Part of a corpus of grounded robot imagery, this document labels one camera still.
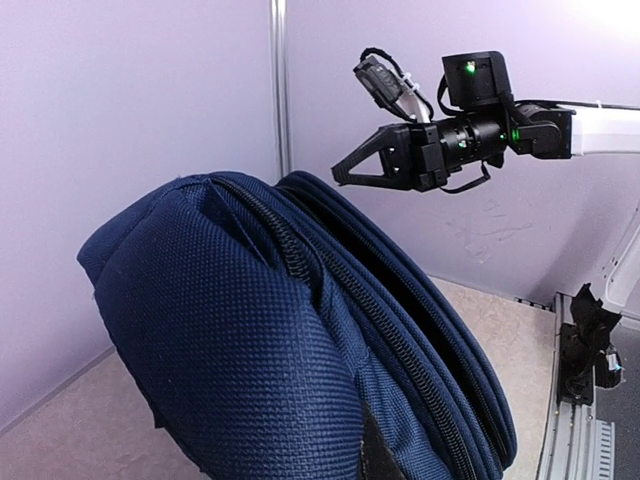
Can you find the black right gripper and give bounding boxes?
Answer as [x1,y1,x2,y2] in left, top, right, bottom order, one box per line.
[331,123,448,192]

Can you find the navy blue student backpack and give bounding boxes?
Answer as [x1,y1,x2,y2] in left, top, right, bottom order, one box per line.
[77,171,517,479]

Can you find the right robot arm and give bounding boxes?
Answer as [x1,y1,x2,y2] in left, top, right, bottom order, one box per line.
[332,47,639,194]

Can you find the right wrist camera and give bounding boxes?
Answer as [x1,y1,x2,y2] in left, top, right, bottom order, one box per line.
[353,47,434,123]

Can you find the right aluminium frame post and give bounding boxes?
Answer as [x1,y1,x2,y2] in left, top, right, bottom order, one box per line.
[269,0,294,177]

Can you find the front aluminium rail base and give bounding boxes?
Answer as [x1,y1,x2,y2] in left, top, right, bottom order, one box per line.
[534,283,623,480]

